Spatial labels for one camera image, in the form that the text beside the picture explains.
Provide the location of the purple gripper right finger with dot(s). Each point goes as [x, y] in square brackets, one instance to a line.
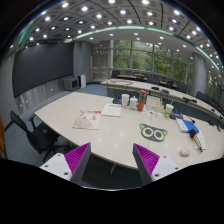
[151, 166]

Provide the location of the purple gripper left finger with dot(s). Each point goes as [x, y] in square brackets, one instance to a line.
[69, 166]

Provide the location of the pink computer mouse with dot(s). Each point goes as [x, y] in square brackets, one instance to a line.
[184, 153]

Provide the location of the black cat face mouse pad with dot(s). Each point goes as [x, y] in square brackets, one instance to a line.
[152, 133]

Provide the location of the black office chair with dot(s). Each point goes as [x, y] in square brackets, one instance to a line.
[42, 138]

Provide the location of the pink white magazine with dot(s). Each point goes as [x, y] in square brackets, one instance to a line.
[87, 119]

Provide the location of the yellow black screwdriver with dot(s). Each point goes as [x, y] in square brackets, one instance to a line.
[194, 137]

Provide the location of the dark small device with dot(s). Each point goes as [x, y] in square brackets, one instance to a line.
[176, 115]

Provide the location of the green white paper cup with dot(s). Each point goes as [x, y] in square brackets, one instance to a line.
[168, 110]

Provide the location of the upright card stand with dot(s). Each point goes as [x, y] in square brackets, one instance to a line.
[154, 104]

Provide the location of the white paper booklet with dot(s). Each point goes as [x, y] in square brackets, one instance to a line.
[111, 110]

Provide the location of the white lidded jar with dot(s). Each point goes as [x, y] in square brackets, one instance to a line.
[133, 103]

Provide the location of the red green bottle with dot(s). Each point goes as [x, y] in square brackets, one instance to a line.
[141, 101]

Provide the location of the long curved conference desk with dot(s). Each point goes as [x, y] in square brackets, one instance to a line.
[167, 93]

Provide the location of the grey cabinet with screen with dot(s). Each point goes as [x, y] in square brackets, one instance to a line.
[70, 84]

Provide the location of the white box unit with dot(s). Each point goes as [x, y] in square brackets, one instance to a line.
[82, 80]

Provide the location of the large dark wall screen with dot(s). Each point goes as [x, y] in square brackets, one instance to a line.
[40, 64]

